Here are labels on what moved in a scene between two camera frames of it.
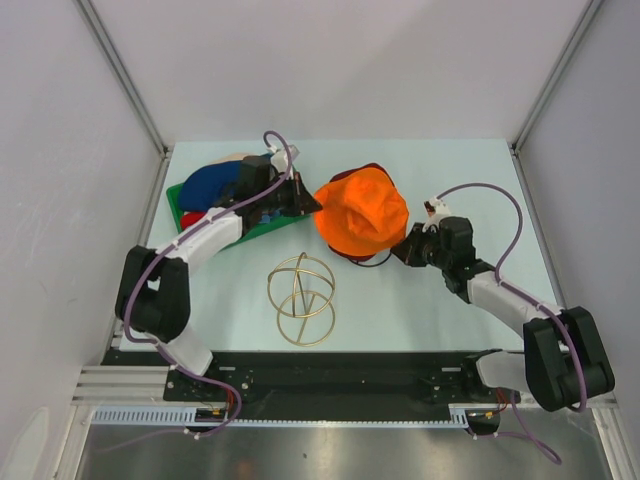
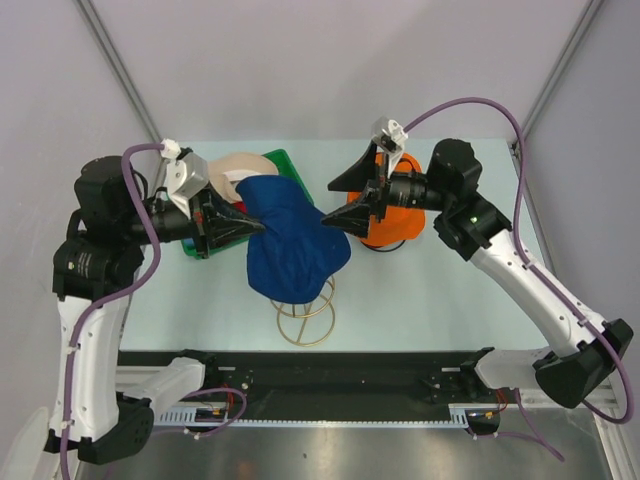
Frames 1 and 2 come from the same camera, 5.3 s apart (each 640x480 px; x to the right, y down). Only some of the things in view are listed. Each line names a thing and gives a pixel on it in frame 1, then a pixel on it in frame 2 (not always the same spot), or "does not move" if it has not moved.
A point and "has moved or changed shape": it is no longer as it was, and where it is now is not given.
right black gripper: (407, 250) -> (355, 218)
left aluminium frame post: (88, 10) does not move
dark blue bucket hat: (207, 185) -> (297, 252)
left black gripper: (301, 203) -> (212, 228)
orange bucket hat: (362, 213) has moved or changed shape
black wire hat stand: (357, 263) -> (381, 250)
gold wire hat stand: (300, 290) does not move
